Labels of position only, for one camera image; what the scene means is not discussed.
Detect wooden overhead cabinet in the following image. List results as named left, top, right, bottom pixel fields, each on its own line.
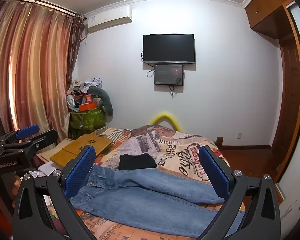
left=245, top=0, right=294, bottom=39

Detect black television cable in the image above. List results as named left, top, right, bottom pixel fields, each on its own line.
left=141, top=51, right=156, bottom=78

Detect curtain rail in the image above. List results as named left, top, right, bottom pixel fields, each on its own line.
left=1, top=0, right=77, bottom=15

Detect pile of clutter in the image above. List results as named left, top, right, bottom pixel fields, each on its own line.
left=66, top=76, right=103, bottom=112

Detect orange box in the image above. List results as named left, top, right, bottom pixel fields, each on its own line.
left=79, top=102, right=100, bottom=112

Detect grey pillow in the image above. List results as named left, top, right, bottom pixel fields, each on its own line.
left=86, top=86, right=114, bottom=116

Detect black folded cloth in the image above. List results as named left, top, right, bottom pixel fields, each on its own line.
left=118, top=154, right=157, bottom=170

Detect small black wall monitor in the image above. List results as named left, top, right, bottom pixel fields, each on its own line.
left=154, top=64, right=184, bottom=86

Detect bamboo lap desk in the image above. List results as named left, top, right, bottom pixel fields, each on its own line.
left=36, top=134, right=113, bottom=168

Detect brown patterned curtain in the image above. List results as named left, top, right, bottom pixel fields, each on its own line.
left=65, top=12, right=85, bottom=95

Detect white air conditioner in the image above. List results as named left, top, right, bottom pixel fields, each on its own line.
left=86, top=5, right=133, bottom=33

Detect printed blanket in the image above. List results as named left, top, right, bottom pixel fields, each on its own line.
left=40, top=126, right=247, bottom=240

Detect green storage box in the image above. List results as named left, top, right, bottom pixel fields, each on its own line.
left=69, top=107, right=107, bottom=139

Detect crumpled grey cloth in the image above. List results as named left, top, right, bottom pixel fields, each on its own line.
left=37, top=161, right=63, bottom=178

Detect yellow foam arch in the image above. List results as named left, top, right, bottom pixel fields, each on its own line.
left=150, top=111, right=183, bottom=132

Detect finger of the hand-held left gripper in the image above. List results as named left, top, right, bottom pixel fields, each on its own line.
left=0, top=124, right=40, bottom=147
left=1, top=129, right=59, bottom=161

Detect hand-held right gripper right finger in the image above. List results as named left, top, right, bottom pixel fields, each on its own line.
left=197, top=145, right=282, bottom=240

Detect pink striped curtain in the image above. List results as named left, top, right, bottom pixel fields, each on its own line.
left=0, top=0, right=75, bottom=145

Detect blue denim pants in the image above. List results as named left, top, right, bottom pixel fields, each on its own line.
left=70, top=165, right=245, bottom=238

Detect black monitor cable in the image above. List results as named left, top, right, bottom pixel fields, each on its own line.
left=169, top=77, right=183, bottom=98

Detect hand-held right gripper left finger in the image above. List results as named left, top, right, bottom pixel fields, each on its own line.
left=12, top=145, right=98, bottom=240

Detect black wall television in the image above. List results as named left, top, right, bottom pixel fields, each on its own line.
left=143, top=34, right=196, bottom=64

